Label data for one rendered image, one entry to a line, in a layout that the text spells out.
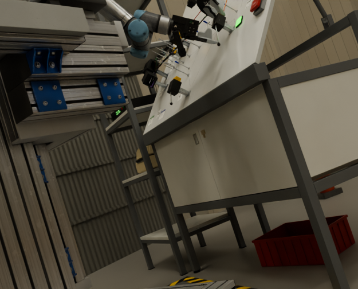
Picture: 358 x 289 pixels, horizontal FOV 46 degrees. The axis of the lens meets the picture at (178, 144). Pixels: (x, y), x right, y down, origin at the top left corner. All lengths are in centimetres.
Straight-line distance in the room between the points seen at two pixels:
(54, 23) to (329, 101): 107
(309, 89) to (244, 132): 30
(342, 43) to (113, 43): 836
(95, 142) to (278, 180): 281
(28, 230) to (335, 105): 118
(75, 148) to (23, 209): 284
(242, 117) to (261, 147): 15
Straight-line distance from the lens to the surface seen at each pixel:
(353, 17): 202
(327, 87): 175
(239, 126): 176
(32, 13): 110
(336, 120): 173
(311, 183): 158
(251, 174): 178
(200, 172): 214
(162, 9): 299
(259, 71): 156
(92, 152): 418
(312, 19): 982
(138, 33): 165
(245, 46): 171
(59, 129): 131
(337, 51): 958
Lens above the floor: 58
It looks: 4 degrees up
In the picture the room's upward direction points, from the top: 18 degrees counter-clockwise
